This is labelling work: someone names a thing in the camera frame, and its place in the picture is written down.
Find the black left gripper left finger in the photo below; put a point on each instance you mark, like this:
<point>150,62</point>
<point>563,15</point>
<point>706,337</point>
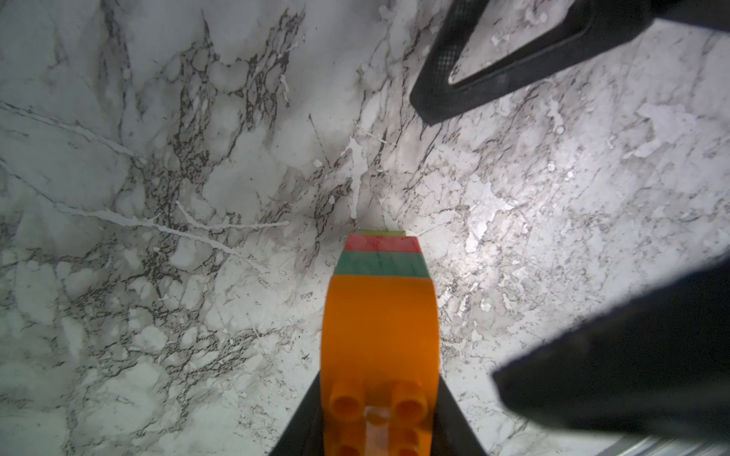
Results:
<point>304,436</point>

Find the lime green lego brick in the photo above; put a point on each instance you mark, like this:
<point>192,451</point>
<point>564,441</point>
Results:
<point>382,233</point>

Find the red lego brick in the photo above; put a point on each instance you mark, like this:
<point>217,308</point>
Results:
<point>382,244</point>

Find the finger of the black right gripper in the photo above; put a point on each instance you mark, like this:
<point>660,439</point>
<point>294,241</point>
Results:
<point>656,365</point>
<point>588,29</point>

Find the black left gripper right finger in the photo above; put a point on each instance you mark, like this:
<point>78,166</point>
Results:
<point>452,433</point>

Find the orange lego brick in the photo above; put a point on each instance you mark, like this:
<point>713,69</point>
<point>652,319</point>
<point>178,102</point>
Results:
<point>379,365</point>

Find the dark green lego brick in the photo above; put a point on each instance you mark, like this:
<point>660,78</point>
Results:
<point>381,264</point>

